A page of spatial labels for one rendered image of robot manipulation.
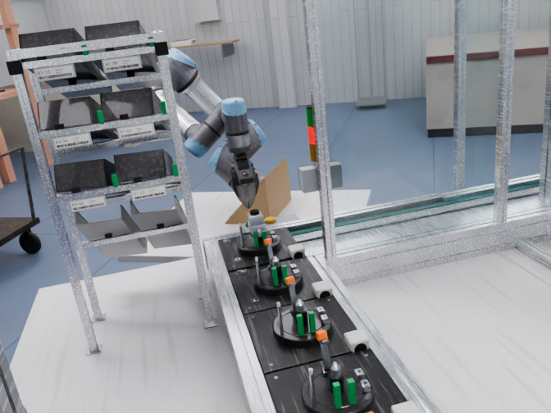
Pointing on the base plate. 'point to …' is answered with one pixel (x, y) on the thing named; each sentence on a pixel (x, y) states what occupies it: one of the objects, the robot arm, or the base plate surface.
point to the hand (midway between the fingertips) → (248, 205)
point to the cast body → (256, 222)
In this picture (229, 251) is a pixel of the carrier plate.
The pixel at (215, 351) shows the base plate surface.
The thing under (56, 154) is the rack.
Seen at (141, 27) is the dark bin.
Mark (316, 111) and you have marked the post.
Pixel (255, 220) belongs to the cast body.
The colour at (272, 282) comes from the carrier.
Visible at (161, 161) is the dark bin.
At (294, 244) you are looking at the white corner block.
